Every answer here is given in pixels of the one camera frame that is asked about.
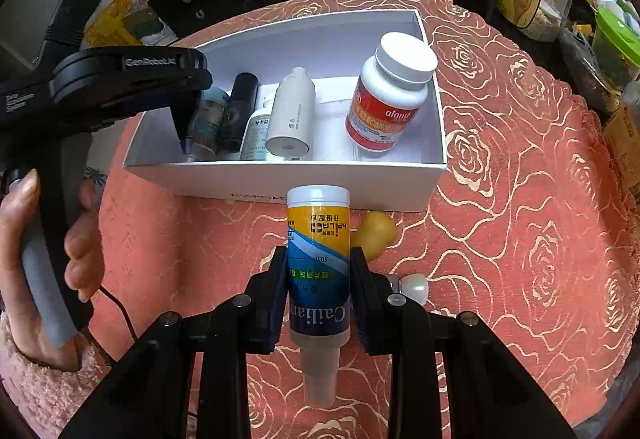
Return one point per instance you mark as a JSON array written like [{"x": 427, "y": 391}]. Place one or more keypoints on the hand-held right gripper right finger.
[{"x": 359, "y": 299}]

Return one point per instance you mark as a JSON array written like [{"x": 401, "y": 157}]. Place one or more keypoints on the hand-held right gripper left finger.
[{"x": 277, "y": 299}]

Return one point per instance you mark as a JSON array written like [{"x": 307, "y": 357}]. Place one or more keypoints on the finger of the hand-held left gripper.
[{"x": 187, "y": 124}]

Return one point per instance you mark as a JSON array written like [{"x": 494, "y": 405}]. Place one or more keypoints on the blue-lidded small jar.
[{"x": 212, "y": 119}]

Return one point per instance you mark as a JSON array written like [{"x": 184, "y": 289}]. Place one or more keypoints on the black bottle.
[{"x": 240, "y": 104}]

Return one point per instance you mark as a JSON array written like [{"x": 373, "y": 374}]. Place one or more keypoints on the green labelled white bottle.
[{"x": 256, "y": 134}]

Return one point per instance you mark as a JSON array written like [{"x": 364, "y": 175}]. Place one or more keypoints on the blue and yellow labelled bottle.
[{"x": 317, "y": 229}]

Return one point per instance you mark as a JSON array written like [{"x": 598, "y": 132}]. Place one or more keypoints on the plain white bottle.
[{"x": 292, "y": 114}]

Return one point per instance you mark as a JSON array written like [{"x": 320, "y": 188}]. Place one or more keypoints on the white cardboard box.
[{"x": 350, "y": 189}]

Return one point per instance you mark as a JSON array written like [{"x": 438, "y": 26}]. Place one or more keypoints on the red labelled white pill bottle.
[{"x": 385, "y": 104}]

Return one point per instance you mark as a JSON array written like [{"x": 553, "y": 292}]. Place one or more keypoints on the person's left forearm pink sleeve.
[{"x": 45, "y": 399}]

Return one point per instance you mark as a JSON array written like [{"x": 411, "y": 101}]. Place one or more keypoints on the person's left hand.
[{"x": 20, "y": 279}]

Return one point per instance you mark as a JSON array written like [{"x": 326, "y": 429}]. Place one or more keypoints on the yellow boxes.
[{"x": 107, "y": 21}]

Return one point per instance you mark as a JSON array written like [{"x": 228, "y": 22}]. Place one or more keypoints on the yellow rounded bottle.
[{"x": 380, "y": 231}]

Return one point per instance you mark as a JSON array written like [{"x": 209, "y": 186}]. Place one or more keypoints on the grey floral cushion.
[{"x": 95, "y": 179}]

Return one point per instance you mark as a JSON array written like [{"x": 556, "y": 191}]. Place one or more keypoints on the clear plastic case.
[{"x": 330, "y": 129}]

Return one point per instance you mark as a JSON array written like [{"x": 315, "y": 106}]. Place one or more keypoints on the brown cardboard carton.
[{"x": 625, "y": 144}]

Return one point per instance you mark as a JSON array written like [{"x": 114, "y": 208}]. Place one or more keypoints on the dark plastic bag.
[{"x": 585, "y": 74}]

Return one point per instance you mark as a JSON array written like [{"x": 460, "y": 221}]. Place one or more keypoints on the green lidded container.
[{"x": 617, "y": 49}]

